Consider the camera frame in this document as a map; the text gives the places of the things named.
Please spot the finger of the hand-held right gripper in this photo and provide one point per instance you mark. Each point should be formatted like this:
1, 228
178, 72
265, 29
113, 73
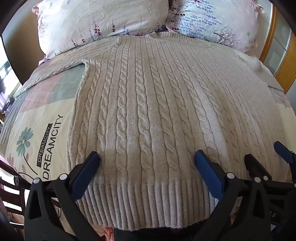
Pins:
285, 151
255, 165

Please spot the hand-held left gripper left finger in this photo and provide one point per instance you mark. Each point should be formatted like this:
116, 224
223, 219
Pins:
85, 177

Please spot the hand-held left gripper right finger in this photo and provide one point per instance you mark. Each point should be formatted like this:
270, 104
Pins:
208, 176

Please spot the floral patchwork bed sheet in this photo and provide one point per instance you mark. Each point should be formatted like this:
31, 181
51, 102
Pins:
37, 120

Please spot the dark wooden chair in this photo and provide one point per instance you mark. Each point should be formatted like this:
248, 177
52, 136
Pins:
11, 197

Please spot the wooden framed cabinet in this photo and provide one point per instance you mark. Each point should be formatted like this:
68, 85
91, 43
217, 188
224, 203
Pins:
279, 46

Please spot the window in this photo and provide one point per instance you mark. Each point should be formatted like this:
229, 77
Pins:
7, 76

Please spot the floral pillow with tree print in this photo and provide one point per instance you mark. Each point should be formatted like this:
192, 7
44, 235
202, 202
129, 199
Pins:
215, 20

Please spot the floral pillow with purple sprigs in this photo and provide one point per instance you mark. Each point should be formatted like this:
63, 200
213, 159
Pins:
92, 20

